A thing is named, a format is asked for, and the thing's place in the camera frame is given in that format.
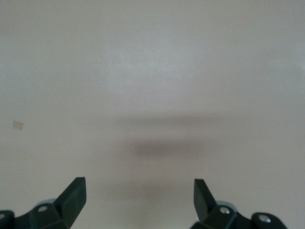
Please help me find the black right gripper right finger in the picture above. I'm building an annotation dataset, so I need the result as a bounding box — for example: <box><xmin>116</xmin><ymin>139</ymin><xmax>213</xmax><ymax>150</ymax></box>
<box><xmin>190</xmin><ymin>178</ymin><xmax>286</xmax><ymax>229</ymax></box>

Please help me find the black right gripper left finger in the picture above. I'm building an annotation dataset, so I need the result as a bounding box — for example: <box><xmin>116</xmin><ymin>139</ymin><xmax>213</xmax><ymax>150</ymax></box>
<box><xmin>0</xmin><ymin>177</ymin><xmax>86</xmax><ymax>229</ymax></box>

